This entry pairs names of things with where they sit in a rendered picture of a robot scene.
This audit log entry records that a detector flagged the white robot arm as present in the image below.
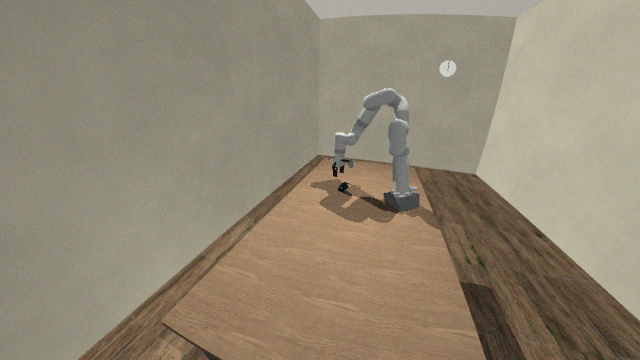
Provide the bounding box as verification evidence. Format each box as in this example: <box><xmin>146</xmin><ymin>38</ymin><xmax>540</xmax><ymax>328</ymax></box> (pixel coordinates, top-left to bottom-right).
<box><xmin>334</xmin><ymin>88</ymin><xmax>418</xmax><ymax>195</ymax></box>

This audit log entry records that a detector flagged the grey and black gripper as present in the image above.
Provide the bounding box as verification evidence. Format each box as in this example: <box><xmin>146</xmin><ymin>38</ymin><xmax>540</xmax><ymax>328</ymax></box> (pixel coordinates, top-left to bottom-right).
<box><xmin>332</xmin><ymin>153</ymin><xmax>345</xmax><ymax>177</ymax></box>

